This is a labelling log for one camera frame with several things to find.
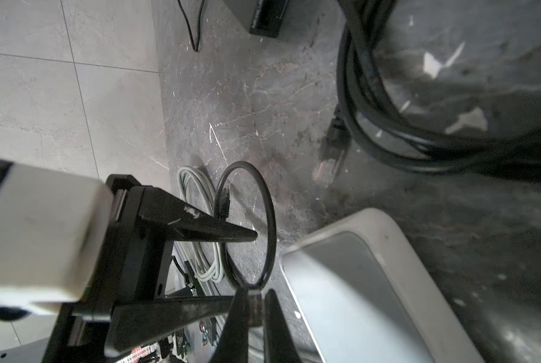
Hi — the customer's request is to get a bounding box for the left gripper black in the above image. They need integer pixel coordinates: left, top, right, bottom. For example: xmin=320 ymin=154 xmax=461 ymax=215
xmin=43 ymin=174 xmax=263 ymax=362

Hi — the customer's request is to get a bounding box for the small black cable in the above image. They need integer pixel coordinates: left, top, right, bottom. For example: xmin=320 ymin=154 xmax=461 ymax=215
xmin=212 ymin=160 xmax=278 ymax=291

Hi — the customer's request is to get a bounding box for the dark grey network switch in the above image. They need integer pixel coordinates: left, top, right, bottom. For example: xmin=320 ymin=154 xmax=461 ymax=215
xmin=223 ymin=0 xmax=288 ymax=39

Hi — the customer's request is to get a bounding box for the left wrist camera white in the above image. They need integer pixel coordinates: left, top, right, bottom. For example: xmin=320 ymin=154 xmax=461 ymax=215
xmin=0 ymin=160 xmax=114 ymax=315

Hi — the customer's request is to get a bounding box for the black power adapter with cord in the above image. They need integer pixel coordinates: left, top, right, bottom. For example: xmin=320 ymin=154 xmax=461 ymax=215
xmin=177 ymin=0 xmax=208 ymax=53

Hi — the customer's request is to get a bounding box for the grey cable bundle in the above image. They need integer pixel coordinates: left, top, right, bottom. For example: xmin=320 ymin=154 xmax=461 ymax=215
xmin=176 ymin=165 xmax=226 ymax=284

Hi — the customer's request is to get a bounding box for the white rectangular box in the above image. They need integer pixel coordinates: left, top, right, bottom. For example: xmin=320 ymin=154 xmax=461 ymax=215
xmin=280 ymin=208 xmax=482 ymax=362

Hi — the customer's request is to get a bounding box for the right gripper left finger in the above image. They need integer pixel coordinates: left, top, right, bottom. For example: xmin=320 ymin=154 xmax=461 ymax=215
xmin=209 ymin=288 xmax=250 ymax=363

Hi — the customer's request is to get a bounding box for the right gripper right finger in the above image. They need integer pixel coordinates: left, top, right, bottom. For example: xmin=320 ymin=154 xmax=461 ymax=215
xmin=264 ymin=290 xmax=301 ymax=363

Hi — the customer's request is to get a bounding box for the black ethernet cable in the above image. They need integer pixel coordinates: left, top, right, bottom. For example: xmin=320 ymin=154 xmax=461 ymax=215
xmin=310 ymin=0 xmax=541 ymax=187

